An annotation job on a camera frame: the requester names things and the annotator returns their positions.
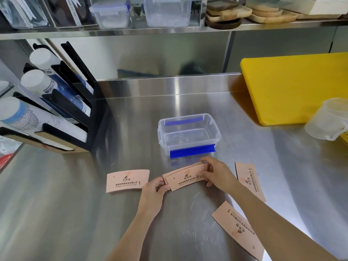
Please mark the stack of white sketch-print cups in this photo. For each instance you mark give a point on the stack of white sketch-print cups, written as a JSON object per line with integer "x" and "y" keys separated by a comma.
{"x": 27, "y": 116}

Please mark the yellow cutting board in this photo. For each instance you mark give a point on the yellow cutting board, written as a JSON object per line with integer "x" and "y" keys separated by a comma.
{"x": 293, "y": 86}

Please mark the person's right forearm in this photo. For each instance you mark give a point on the person's right forearm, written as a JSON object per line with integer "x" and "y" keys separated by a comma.
{"x": 277, "y": 228}

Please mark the light wooden tray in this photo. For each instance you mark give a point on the light wooden tray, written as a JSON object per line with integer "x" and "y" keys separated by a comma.
{"x": 217, "y": 18}
{"x": 242, "y": 13}

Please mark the stainless steel shelf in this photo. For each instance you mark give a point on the stainless steel shelf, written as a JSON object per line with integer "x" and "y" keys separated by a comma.
{"x": 108, "y": 32}

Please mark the clear gift box white ribbon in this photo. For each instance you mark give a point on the clear gift box white ribbon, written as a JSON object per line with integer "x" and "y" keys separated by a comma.
{"x": 70, "y": 10}
{"x": 21, "y": 10}

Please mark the steel shelf divider post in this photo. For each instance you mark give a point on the steel shelf divider post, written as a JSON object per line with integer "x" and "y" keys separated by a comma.
{"x": 203, "y": 10}

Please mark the yellow plastic basket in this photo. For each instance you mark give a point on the yellow plastic basket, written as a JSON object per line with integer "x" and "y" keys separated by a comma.
{"x": 345, "y": 138}

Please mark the dark round wooden plate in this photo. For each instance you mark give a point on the dark round wooden plate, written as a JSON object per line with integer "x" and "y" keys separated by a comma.
{"x": 223, "y": 25}

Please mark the large clear lidded container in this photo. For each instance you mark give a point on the large clear lidded container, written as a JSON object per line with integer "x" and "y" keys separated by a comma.
{"x": 167, "y": 12}

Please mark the clear plastic measuring cup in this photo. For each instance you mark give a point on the clear plastic measuring cup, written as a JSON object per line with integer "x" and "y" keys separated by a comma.
{"x": 323, "y": 119}

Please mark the small clear lidded container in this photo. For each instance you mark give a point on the small clear lidded container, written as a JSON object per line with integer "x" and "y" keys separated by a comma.
{"x": 110, "y": 16}

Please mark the steel shelf support leg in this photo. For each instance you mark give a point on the steel shelf support leg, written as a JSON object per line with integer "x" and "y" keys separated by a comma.
{"x": 229, "y": 51}

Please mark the dark square wooden tray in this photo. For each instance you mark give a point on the dark square wooden tray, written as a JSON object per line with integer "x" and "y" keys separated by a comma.
{"x": 221, "y": 4}

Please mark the clear container with blue clips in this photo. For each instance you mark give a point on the clear container with blue clips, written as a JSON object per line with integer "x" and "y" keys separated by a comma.
{"x": 190, "y": 133}

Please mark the person's left forearm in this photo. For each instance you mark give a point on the person's left forearm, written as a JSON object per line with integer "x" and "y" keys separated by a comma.
{"x": 130, "y": 239}

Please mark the black cup dispenser rack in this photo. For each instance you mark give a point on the black cup dispenser rack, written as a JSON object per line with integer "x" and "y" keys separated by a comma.
{"x": 98, "y": 127}

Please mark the person's right hand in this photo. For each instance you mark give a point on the person's right hand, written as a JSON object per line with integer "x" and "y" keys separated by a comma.
{"x": 220, "y": 175}

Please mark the stack of blue paper cups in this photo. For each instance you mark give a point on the stack of blue paper cups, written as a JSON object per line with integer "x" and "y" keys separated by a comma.
{"x": 35, "y": 81}
{"x": 43, "y": 58}

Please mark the person's left hand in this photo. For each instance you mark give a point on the person's left hand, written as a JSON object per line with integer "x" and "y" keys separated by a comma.
{"x": 149, "y": 198}

